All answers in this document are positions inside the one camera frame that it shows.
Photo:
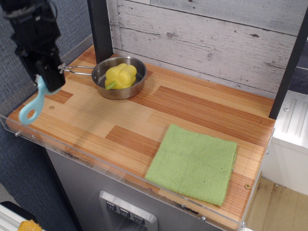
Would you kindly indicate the white side cabinet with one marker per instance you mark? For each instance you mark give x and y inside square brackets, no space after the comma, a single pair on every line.
[286,158]

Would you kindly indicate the light blue dish brush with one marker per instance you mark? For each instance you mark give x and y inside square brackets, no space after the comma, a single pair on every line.
[32,110]

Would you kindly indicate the black frame post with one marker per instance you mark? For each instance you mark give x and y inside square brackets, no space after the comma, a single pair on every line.
[290,68]
[100,28]

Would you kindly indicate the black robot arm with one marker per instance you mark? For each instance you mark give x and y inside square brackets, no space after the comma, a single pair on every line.
[8,5]

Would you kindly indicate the grey toy fridge cabinet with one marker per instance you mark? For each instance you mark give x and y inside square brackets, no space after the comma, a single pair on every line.
[82,179]

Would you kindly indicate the yellow black object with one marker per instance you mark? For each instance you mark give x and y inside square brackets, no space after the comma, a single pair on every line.
[12,216]

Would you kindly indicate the black left frame post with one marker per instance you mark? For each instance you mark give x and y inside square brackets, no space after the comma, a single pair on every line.
[100,28]

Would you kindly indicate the clear acrylic table guard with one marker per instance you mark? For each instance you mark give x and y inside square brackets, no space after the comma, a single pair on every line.
[215,85]

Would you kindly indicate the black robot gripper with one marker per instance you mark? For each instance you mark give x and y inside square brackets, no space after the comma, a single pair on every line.
[35,34]

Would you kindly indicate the yellow toy bell pepper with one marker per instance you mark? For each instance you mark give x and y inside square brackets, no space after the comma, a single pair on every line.
[120,77]

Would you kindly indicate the silver dispenser button panel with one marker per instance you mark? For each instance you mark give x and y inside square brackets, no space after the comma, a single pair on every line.
[123,215]

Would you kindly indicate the green woven cloth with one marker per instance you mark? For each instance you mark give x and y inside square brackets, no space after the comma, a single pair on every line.
[195,165]

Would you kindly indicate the small steel pan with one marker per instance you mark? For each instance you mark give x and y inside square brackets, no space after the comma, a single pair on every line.
[97,76]

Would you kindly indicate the black right frame post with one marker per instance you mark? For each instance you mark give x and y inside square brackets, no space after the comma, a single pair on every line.
[290,68]

